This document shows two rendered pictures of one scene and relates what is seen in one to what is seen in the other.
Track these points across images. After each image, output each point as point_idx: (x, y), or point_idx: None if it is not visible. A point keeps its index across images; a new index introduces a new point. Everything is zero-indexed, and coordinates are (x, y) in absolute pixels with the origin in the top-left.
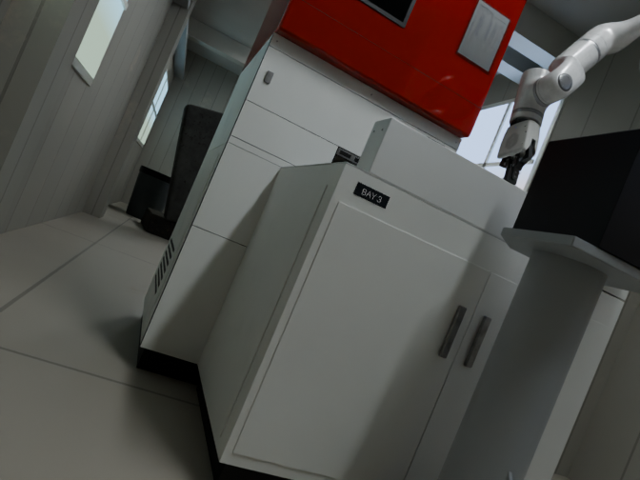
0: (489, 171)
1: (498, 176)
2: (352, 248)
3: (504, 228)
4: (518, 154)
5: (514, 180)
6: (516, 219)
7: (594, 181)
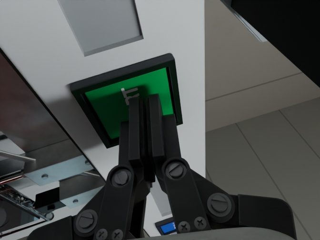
0: (205, 155)
1: (205, 139)
2: None
3: (263, 41)
4: None
5: (161, 114)
6: (250, 23)
7: None
